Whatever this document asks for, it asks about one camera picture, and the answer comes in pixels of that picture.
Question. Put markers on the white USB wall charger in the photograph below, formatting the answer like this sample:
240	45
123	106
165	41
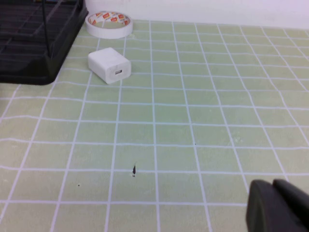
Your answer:
106	62

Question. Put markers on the green white-grid tablecloth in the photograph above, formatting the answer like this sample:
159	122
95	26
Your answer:
193	120

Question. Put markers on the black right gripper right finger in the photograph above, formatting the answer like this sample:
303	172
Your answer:
297	203

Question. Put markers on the black plastic drain tray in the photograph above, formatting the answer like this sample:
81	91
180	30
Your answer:
36	72

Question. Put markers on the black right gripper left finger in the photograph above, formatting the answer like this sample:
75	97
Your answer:
263	207

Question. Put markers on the white tape roll red print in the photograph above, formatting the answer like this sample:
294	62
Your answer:
108	33

